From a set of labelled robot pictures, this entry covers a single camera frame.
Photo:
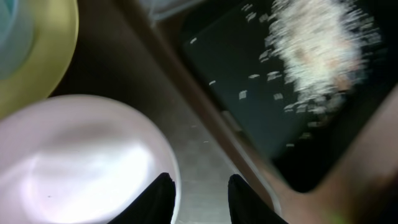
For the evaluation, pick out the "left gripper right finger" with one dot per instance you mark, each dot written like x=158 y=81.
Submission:
x=246 y=207

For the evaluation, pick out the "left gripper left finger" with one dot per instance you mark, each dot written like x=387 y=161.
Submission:
x=155 y=205

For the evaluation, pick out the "white bowl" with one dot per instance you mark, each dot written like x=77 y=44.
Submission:
x=80 y=159

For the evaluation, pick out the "rice food waste pile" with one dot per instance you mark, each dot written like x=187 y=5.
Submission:
x=321 y=44

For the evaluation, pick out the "black tray bin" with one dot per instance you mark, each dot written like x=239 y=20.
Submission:
x=226 y=46

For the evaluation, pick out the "dark brown serving tray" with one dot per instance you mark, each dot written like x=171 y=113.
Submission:
x=110 y=60

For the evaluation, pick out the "yellow plate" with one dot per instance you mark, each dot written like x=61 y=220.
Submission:
x=56 y=24

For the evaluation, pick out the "light blue bowl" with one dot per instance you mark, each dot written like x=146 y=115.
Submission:
x=17 y=33

